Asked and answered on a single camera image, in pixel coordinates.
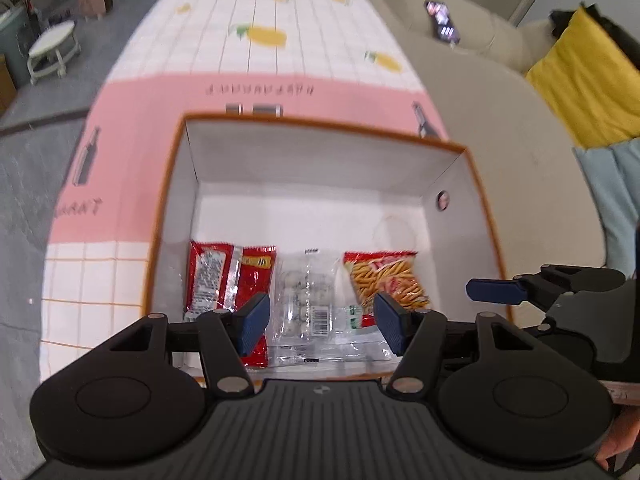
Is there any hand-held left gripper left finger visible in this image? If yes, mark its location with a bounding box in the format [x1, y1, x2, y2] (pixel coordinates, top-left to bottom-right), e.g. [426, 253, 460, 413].
[100, 292, 272, 396]

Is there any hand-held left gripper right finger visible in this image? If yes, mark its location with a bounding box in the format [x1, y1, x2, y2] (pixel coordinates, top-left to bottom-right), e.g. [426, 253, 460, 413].
[374, 292, 543, 397]

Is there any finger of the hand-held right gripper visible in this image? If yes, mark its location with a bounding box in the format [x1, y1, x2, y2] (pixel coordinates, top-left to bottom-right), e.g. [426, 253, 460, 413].
[466, 264, 627, 313]

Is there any clear packet with green label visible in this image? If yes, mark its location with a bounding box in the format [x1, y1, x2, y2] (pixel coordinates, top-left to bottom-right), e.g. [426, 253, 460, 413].
[331, 305, 397, 362]

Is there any stick snack packet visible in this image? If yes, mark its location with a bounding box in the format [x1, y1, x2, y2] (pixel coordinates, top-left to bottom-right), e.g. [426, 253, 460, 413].
[342, 250, 432, 317]

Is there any red packet with yellow label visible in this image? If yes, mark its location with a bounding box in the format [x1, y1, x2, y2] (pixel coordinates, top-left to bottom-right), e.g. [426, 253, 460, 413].
[235, 245, 278, 368]

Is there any clear packet of white balls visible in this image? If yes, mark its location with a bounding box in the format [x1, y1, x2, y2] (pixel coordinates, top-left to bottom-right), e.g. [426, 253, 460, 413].
[272, 249, 337, 361]

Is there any red snack packet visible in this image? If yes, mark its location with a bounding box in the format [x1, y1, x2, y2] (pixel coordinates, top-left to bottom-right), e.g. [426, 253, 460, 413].
[184, 240, 244, 323]

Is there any orange cardboard box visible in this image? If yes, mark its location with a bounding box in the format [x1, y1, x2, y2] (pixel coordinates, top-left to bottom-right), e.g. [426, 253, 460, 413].
[141, 112, 517, 386]

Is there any person's right hand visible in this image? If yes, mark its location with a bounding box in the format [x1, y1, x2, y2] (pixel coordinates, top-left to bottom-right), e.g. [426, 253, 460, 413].
[595, 404, 640, 473]

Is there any light blue cushion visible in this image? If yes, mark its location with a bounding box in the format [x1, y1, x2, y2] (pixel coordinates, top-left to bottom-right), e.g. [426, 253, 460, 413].
[572, 137, 640, 281]

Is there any beige sofa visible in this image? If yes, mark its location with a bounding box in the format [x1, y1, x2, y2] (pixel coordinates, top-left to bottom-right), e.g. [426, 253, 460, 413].
[372, 0, 640, 311]

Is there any pink white printed tablecloth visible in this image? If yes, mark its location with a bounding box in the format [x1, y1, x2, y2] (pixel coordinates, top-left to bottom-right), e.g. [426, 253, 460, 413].
[39, 0, 453, 386]

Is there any yellow cushion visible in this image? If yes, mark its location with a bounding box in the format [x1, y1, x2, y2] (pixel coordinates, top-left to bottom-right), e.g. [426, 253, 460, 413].
[525, 7, 640, 148]

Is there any smartphone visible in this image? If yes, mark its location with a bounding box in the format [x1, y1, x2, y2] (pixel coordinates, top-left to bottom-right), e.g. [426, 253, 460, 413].
[424, 0, 461, 45]

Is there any dark cloth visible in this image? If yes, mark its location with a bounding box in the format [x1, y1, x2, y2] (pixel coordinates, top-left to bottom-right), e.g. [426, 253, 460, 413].
[550, 4, 640, 71]

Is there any brown cardboard carton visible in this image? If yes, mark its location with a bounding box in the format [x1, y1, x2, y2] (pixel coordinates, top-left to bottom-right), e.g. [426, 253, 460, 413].
[0, 54, 18, 113]

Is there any white round stool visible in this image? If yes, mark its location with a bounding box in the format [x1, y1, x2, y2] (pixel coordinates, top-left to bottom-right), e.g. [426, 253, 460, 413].
[27, 21, 82, 86]

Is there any pink heater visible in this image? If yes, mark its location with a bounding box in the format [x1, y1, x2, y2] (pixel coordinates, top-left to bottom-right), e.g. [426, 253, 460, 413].
[80, 0, 115, 21]

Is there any grey metal bin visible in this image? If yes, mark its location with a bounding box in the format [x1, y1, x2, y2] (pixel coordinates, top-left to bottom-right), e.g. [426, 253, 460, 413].
[0, 6, 32, 88]

